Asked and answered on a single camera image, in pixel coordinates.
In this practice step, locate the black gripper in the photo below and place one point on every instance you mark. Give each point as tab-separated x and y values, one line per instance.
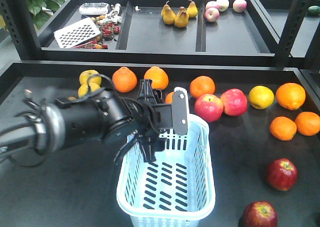
144	119

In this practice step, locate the light blue plastic basket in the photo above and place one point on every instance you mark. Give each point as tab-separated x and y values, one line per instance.
177	190

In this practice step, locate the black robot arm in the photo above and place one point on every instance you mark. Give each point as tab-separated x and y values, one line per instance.
101	115

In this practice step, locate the small orange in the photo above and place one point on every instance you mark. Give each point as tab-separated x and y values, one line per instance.
283	128
169	98
308	123

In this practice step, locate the pointed orange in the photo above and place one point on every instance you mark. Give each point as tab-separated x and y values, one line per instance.
124	80

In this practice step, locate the light red apple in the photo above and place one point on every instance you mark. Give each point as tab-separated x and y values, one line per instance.
209	107

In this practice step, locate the yellow green apple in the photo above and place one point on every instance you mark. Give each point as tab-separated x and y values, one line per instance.
91	76
84	88

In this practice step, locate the pink red apple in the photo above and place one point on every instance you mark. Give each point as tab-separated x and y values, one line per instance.
234	101

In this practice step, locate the black rear display shelf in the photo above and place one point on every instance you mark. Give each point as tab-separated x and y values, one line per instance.
249	38

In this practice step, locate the brown yellow pear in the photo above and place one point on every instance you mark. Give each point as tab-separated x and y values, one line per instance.
192	9
167	14
182	18

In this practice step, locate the white perforated grater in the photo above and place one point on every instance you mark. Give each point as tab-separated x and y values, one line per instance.
76	33

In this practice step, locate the yellow citrus fruit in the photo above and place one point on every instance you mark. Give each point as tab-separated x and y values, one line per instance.
261	97

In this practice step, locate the black wooden display table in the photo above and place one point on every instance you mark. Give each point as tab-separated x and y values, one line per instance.
77	187

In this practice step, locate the large orange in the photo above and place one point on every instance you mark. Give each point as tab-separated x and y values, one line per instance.
291	96

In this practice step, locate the dark red apple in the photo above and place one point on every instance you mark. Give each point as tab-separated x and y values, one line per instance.
281	174
260	214

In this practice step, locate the green potted plant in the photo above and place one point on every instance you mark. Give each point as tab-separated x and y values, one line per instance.
42	10

